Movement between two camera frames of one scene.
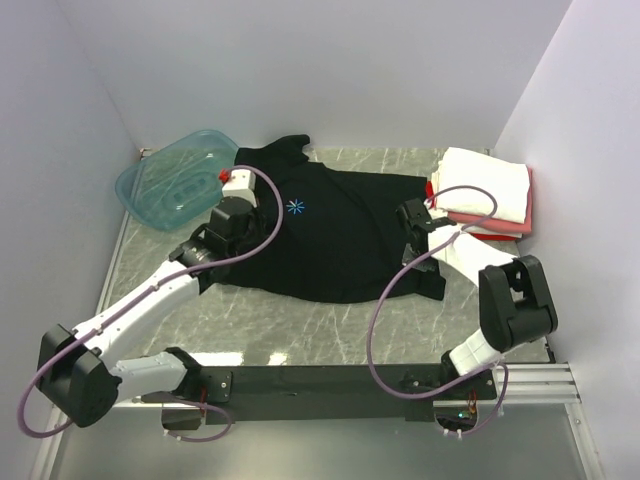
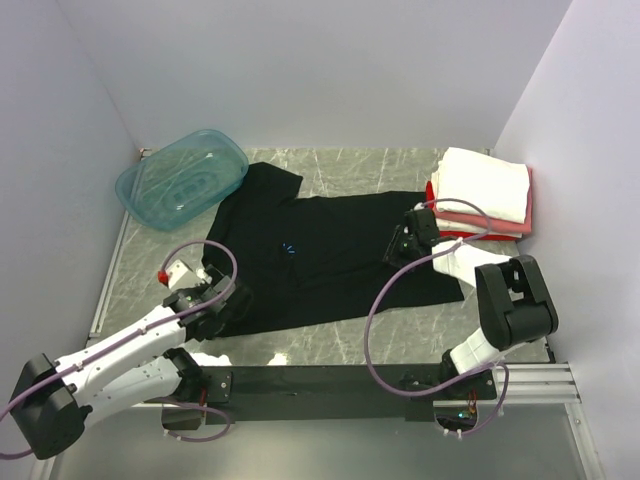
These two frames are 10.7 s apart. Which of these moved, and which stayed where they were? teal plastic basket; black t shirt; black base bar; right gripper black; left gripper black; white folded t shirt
Moved: black t shirt; right gripper black; left gripper black
Stayed: teal plastic basket; white folded t shirt; black base bar
